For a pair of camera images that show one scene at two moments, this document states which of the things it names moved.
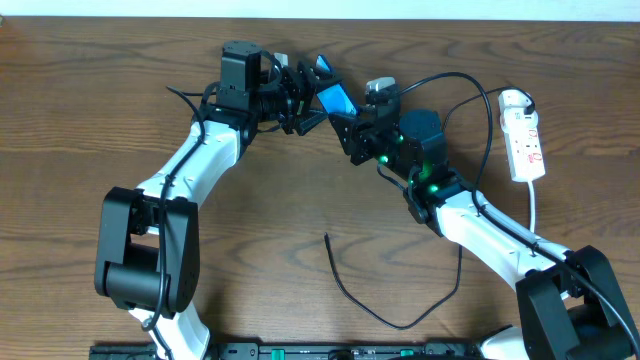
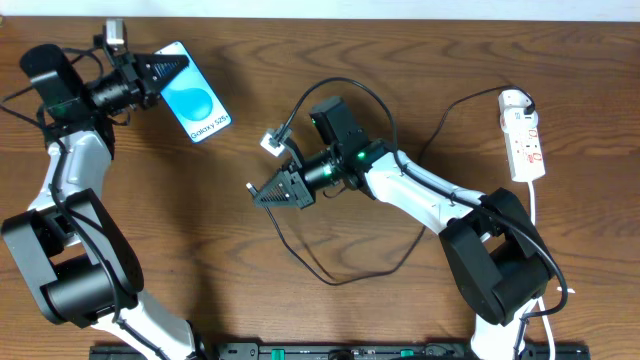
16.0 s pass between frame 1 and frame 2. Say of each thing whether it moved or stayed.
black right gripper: moved
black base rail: stayed
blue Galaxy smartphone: moved
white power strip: stayed
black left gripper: moved
